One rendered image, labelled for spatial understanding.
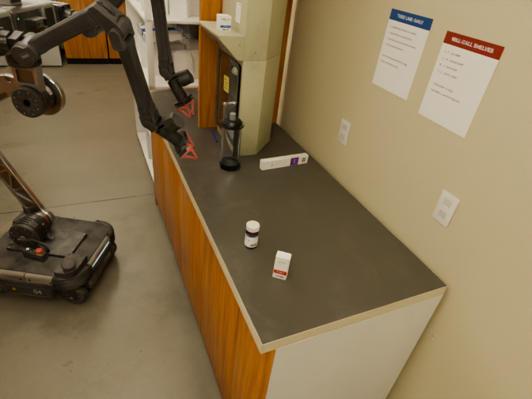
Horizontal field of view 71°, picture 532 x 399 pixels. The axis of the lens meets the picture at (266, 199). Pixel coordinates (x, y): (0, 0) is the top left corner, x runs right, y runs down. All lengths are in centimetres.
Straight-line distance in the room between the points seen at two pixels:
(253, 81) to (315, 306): 105
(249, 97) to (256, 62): 16
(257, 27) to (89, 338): 178
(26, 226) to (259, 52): 158
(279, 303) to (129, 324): 131
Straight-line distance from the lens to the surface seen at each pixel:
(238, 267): 126
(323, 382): 147
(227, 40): 169
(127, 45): 144
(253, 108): 183
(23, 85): 204
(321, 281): 127
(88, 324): 239
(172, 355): 219
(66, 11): 212
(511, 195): 128
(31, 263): 247
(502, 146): 128
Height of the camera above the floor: 183
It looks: 34 degrees down
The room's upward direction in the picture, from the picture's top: 8 degrees clockwise
